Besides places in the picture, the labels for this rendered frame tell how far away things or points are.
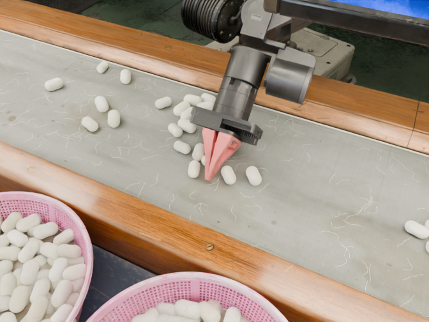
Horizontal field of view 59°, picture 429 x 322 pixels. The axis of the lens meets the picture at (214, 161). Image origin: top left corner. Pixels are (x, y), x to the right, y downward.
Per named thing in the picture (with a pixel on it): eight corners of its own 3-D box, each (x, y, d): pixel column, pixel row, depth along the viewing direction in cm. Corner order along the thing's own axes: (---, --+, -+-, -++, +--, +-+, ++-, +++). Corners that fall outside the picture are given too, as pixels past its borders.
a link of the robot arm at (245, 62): (238, 49, 61) (233, 36, 56) (279, 60, 60) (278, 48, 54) (224, 89, 61) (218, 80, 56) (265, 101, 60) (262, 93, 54)
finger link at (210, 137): (230, 190, 53) (252, 126, 53) (186, 174, 56) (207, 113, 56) (241, 191, 60) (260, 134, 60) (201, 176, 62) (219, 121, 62)
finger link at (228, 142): (215, 184, 54) (236, 122, 54) (172, 168, 56) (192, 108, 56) (227, 186, 61) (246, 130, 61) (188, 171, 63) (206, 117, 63)
